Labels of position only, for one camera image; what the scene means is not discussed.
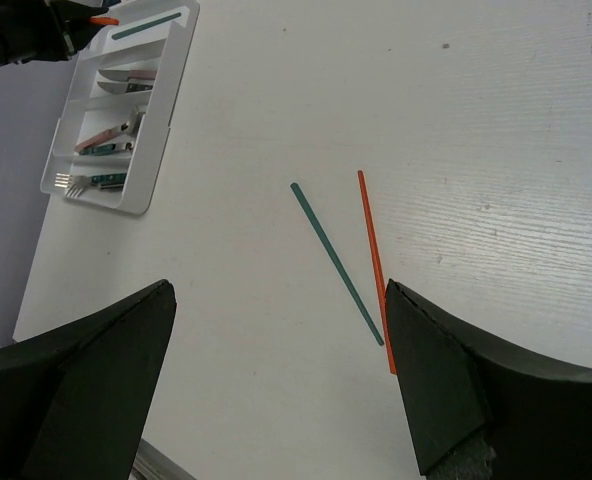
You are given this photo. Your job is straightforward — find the orange chopstick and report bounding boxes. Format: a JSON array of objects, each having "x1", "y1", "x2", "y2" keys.
[
  {"x1": 357, "y1": 170, "x2": 397, "y2": 375},
  {"x1": 89, "y1": 17, "x2": 120, "y2": 26}
]

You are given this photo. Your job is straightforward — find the green handled fork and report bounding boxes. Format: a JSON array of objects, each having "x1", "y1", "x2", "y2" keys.
[{"x1": 54, "y1": 172, "x2": 127, "y2": 188}]

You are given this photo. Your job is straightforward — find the pink handled knife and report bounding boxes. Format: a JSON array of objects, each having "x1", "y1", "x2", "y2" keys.
[{"x1": 98, "y1": 69, "x2": 157, "y2": 82}]

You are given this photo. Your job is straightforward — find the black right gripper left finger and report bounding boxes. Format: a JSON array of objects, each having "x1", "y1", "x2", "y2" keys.
[{"x1": 0, "y1": 280, "x2": 177, "y2": 479}]

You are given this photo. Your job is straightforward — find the white cutlery tray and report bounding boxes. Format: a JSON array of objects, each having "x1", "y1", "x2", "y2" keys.
[{"x1": 40, "y1": 1, "x2": 200, "y2": 215}]

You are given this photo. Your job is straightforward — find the dark brown handled fork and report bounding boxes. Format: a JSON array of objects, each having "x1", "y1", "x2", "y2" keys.
[{"x1": 65, "y1": 185, "x2": 124, "y2": 198}]

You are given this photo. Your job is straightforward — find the teal chopstick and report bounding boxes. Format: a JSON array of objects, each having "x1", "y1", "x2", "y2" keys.
[
  {"x1": 290, "y1": 182, "x2": 385, "y2": 346},
  {"x1": 111, "y1": 11, "x2": 182, "y2": 40}
]

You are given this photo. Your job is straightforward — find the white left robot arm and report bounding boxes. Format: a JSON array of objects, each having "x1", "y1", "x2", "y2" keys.
[{"x1": 0, "y1": 0, "x2": 119, "y2": 67}]

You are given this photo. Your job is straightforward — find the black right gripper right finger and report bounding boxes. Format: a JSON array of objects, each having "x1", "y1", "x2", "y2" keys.
[{"x1": 386, "y1": 281, "x2": 592, "y2": 479}]

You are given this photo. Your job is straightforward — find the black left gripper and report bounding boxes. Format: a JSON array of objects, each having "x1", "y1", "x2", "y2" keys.
[{"x1": 50, "y1": 1, "x2": 109, "y2": 55}]

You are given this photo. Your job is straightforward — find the aluminium table frame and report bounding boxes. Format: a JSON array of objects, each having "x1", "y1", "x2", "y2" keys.
[{"x1": 129, "y1": 439, "x2": 195, "y2": 480}]

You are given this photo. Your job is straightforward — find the green handled spoon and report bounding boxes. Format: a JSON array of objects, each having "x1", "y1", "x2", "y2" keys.
[{"x1": 78, "y1": 142, "x2": 133, "y2": 156}]

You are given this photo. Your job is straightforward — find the pink handled spoon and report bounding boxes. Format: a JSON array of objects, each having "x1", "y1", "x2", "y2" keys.
[{"x1": 74, "y1": 111, "x2": 144, "y2": 153}]

